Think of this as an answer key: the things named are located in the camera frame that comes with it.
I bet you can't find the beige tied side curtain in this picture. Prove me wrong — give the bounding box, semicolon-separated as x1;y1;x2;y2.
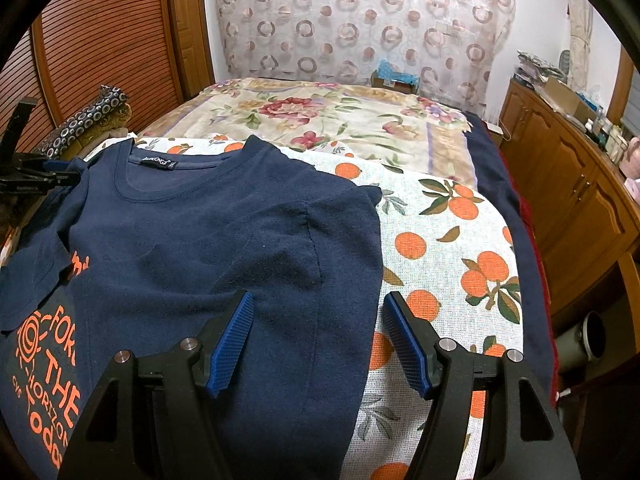
567;0;593;92

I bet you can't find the pink bottle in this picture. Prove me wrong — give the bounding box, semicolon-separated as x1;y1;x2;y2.
618;136;640;180

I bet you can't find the wooden sideboard cabinet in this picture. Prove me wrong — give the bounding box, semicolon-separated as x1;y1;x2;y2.
497;77;640;321

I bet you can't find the cardboard box on cabinet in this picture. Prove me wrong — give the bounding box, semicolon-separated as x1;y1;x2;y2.
538;77;597;125

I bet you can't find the orange print bed sheet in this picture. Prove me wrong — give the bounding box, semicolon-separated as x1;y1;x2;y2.
285;141;524;479

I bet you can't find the navy printed t-shirt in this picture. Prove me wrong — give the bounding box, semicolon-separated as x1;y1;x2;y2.
1;136;383;479

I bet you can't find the floral bed quilt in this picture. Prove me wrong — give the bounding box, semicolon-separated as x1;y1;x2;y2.
142;78;477;188

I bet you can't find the navy blanket at bedside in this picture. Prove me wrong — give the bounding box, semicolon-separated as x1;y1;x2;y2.
464;112;559;402

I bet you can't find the pink circle patterned curtain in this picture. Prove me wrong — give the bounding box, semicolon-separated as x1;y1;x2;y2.
216;0;515;114

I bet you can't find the grey window blind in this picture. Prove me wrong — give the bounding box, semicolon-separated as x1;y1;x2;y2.
620;68;640;136

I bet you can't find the stack of clothes on cabinet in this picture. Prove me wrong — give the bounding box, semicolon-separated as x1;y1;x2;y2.
516;50;567;86

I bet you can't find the blue item box on bed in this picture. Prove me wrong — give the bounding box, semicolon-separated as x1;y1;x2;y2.
370;60;419;94

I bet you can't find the wooden louvered wardrobe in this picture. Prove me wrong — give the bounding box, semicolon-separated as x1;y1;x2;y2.
1;0;215;152

